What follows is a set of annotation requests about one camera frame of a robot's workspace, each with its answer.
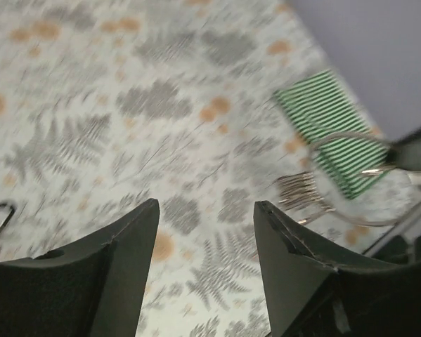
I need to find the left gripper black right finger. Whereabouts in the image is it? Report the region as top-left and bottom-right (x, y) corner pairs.
(254, 201), (421, 336)

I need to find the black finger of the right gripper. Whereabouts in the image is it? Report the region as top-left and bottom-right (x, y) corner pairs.
(385, 128), (421, 172)

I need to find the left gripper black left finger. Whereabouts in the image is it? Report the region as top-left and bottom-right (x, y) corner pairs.
(0, 199), (160, 336)

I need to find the silver keyring with keys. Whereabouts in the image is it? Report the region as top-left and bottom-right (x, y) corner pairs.
(276, 131), (401, 227)

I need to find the green striped cloth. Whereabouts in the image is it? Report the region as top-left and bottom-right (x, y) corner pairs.
(273, 70), (381, 186)

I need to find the floral patterned table mat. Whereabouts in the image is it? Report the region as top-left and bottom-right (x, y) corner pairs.
(0, 0), (421, 337)

